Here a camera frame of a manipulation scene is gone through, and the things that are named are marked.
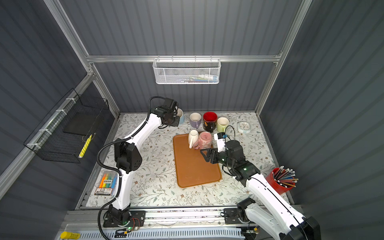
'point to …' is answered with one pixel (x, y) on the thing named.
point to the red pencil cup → (282, 180)
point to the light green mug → (222, 123)
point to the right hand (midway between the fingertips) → (206, 151)
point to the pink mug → (205, 141)
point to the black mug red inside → (209, 121)
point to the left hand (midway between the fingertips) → (175, 121)
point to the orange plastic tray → (195, 167)
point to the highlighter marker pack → (108, 183)
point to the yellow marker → (68, 235)
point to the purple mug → (195, 119)
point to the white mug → (193, 135)
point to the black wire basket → (64, 136)
